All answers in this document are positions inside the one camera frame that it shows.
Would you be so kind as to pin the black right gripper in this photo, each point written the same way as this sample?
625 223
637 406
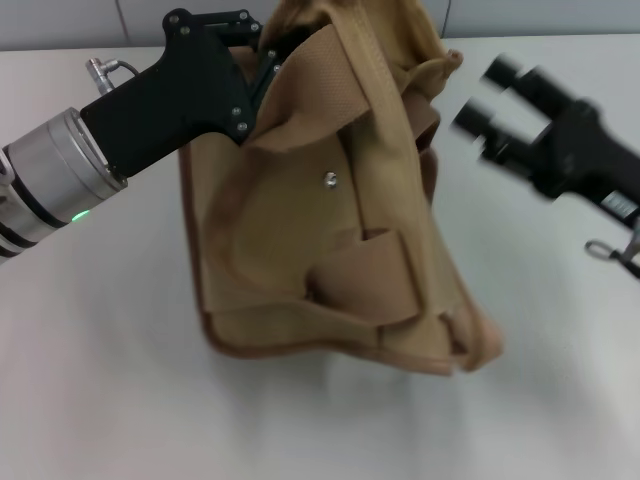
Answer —
590 155

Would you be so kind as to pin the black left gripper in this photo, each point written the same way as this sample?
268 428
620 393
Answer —
175 105

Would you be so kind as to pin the khaki canvas food bag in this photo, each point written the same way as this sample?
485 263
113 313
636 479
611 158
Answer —
310 225

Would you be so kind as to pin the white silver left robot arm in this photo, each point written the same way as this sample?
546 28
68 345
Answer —
45 170

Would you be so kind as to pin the plain white partition board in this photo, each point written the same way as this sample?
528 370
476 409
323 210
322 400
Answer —
60 22

